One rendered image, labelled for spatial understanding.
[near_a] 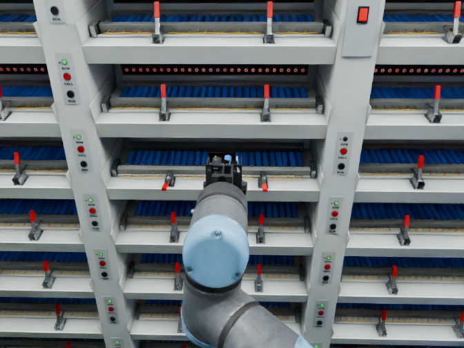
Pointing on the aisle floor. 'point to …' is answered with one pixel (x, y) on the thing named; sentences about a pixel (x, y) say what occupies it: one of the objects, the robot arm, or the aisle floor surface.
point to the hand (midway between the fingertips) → (226, 172)
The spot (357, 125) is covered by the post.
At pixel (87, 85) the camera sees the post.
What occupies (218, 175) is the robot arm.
